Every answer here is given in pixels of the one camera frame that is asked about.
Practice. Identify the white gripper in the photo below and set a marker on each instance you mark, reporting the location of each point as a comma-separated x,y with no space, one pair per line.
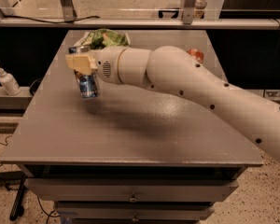
108,65

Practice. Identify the blue silver redbull can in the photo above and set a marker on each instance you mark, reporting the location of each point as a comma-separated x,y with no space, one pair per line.
87,84

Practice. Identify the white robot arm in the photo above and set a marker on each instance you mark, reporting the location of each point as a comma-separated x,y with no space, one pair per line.
172,70

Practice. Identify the red cola can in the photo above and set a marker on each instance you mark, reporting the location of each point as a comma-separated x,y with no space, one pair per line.
196,54

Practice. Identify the crumpled green chip bag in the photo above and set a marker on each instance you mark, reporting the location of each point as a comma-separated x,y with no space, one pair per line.
101,38

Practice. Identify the white pump dispenser bottle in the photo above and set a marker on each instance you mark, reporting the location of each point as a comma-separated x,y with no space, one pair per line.
9,83

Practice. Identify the grey drawer cabinet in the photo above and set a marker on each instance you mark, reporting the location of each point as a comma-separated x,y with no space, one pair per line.
124,133

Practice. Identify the upper grey drawer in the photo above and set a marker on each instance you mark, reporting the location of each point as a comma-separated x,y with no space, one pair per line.
131,190

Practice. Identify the grey drawer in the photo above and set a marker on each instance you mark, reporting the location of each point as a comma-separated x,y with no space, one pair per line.
135,211
131,190

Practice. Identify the lower grey drawer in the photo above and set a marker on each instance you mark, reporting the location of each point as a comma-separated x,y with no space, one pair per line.
135,211

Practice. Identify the black stand leg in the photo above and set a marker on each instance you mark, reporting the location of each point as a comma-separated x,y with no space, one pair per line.
17,208

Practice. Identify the left metal bracket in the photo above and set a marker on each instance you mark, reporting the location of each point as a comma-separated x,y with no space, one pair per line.
69,12

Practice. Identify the metal bracket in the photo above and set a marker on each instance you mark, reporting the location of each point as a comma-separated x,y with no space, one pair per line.
69,12
188,11

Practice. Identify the right metal bracket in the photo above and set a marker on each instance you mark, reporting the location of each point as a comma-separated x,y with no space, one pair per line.
188,11

